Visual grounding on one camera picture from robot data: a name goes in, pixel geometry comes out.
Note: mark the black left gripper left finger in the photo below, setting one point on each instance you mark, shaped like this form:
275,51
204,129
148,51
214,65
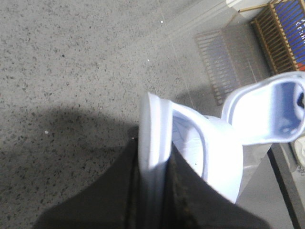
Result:
111,202

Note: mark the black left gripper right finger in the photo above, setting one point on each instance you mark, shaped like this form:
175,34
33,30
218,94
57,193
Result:
190,203

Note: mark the wooden slatted rack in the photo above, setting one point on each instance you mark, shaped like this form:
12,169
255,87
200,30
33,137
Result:
272,38

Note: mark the light blue slipper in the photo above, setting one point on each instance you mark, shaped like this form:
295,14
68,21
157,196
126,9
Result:
269,111
210,146

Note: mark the blue box with lettering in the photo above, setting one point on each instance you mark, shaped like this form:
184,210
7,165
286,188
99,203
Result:
291,14

